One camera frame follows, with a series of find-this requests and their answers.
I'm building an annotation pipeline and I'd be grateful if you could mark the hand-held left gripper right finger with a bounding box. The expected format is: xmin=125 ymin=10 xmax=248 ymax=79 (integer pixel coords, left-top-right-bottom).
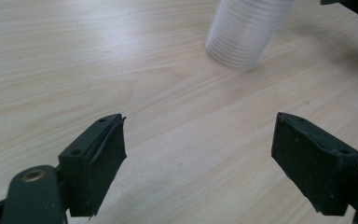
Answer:
xmin=270 ymin=111 xmax=358 ymax=217

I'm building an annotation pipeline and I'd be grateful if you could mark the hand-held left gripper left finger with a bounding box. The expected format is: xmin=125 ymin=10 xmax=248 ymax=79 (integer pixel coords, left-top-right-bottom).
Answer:
xmin=58 ymin=113 xmax=128 ymax=218

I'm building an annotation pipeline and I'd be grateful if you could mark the stack of clear plastic cups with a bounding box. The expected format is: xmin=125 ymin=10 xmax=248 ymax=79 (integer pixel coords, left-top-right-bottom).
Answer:
xmin=204 ymin=0 xmax=295 ymax=71

